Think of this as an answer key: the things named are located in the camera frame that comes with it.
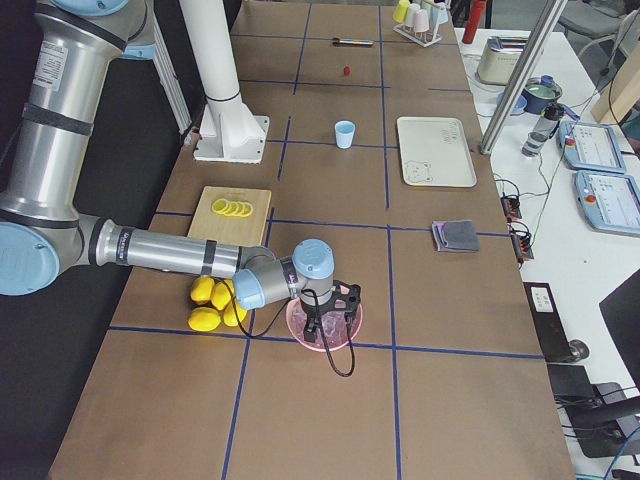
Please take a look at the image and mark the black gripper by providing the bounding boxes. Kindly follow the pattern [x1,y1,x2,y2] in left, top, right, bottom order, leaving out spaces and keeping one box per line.
[300,292,331,343]

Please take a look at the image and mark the steel muddler black tip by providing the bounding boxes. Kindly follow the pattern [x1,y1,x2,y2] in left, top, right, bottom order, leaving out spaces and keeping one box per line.
[332,37,374,48]

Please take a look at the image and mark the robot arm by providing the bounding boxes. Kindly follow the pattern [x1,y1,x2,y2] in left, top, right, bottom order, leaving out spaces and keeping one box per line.
[1,1,341,339]

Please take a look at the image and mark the pile of clear ice cubes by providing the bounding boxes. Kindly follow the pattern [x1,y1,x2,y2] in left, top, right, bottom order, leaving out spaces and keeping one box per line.
[291,304,358,347]

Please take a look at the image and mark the light blue cup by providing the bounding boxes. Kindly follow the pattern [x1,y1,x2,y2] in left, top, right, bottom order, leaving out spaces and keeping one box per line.
[334,120,356,149]

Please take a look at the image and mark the white cup rack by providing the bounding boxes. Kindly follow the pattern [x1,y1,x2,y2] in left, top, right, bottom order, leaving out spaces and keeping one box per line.
[392,0,450,47]

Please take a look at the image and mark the yellow cup on rack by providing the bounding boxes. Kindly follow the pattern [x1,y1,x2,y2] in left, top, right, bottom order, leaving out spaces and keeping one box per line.
[392,0,411,24]

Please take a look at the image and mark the pink cup on rack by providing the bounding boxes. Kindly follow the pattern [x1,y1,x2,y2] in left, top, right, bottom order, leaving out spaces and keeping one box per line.
[406,9,430,34]

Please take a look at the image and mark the pink bowl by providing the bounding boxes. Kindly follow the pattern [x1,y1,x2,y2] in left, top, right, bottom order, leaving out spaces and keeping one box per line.
[285,297,364,354]

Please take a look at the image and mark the lemon bottom right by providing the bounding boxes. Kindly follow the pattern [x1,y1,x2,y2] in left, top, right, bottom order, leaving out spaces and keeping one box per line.
[222,302,247,327]

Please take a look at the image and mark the lemon top right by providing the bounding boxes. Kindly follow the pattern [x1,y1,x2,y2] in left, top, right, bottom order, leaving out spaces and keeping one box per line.
[210,279,235,311]

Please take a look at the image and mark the lemon bottom left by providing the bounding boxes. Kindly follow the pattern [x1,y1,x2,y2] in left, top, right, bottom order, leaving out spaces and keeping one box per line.
[188,306,222,332]

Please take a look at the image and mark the lemon top left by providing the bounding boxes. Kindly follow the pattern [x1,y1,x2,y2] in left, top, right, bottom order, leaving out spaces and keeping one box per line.
[189,276,215,305]

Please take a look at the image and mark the yellow lemon slices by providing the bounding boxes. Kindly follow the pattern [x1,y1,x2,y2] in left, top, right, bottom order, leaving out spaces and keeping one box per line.
[211,198,253,218]

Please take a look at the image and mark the wooden cutting board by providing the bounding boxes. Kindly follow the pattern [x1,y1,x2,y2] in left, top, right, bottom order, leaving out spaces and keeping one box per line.
[187,186,271,247]

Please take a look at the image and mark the grey purple folded cloth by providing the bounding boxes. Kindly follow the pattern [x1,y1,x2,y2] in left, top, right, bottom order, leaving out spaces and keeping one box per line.
[432,220,480,253]

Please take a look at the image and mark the cream bear tray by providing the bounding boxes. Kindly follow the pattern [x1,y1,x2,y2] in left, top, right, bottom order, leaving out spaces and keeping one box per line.
[396,116,477,188]

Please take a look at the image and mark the black usb hub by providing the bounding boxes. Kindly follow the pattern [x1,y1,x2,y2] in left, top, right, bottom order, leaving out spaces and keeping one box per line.
[500,195,534,266]

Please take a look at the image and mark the black power strip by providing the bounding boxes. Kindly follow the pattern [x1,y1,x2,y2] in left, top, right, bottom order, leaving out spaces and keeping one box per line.
[523,282,574,363]

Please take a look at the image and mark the blue bowl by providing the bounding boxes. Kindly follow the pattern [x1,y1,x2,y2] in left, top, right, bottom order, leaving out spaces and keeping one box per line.
[496,92,527,116]

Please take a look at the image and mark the clear water bottle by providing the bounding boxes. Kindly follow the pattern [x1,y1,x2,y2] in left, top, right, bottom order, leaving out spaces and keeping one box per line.
[521,102,565,157]

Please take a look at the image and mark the cream toaster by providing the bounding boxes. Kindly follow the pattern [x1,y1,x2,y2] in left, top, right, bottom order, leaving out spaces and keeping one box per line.
[476,36,528,85]

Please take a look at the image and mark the dark blue saucepan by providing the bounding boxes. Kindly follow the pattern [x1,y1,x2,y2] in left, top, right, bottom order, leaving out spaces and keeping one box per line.
[522,75,563,114]

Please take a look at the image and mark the near teach pendant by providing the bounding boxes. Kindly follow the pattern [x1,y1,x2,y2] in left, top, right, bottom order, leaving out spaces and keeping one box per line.
[574,170,639,237]

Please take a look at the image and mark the teach pendant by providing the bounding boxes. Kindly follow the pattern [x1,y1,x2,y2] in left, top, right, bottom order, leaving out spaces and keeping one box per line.
[557,121,626,174]
[574,170,639,237]

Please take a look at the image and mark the far teach pendant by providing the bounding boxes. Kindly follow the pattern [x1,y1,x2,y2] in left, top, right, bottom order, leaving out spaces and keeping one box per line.
[557,121,626,174]

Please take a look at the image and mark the red bottle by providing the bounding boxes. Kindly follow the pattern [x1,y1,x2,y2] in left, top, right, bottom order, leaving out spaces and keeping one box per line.
[462,0,487,44]

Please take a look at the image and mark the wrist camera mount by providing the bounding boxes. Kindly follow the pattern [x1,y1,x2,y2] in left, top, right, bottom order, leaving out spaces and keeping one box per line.
[328,280,361,322]

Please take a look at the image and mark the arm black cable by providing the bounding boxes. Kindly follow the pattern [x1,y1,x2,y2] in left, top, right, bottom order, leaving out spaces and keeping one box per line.
[234,289,357,377]

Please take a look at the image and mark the white pedestal column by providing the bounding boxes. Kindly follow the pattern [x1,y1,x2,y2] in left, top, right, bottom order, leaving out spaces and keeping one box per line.
[180,0,270,164]

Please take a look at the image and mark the aluminium frame post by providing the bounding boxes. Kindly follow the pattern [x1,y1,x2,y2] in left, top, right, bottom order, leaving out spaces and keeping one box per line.
[479,0,568,155]

